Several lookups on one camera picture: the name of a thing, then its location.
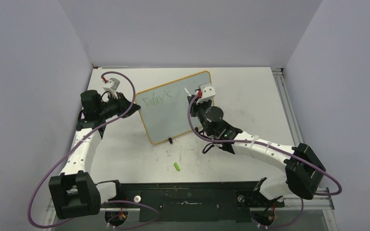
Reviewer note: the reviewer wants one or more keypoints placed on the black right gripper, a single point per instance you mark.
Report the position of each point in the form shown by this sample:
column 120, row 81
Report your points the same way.
column 194, row 106

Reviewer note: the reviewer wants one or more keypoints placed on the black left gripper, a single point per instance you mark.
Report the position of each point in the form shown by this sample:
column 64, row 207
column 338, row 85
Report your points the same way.
column 122, row 103

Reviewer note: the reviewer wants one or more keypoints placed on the yellow framed whiteboard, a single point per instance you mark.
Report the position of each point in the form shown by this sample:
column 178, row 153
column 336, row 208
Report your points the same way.
column 164, row 108

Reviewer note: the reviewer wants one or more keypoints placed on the green marker cap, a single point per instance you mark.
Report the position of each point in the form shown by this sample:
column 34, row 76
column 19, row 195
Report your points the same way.
column 176, row 166

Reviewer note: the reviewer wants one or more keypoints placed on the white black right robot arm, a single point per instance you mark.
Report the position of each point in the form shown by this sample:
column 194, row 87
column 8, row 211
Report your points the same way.
column 303, row 170

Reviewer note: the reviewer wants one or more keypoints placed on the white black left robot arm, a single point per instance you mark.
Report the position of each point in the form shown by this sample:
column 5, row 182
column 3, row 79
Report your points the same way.
column 74, row 193

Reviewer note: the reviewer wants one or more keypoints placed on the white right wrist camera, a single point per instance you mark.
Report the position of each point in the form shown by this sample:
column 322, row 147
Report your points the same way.
column 205, row 93

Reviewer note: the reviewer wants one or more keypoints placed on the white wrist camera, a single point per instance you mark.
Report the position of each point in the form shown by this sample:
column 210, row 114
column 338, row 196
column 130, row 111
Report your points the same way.
column 205, row 93
column 111, row 86

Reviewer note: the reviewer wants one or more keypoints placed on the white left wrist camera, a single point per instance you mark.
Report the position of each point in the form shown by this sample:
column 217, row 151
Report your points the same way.
column 111, row 86

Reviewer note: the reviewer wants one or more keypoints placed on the aluminium frame rail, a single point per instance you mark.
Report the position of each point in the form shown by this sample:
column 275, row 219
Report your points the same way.
column 287, row 107

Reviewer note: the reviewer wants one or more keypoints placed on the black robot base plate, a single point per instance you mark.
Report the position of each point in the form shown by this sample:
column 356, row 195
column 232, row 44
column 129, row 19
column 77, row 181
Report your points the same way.
column 193, row 202

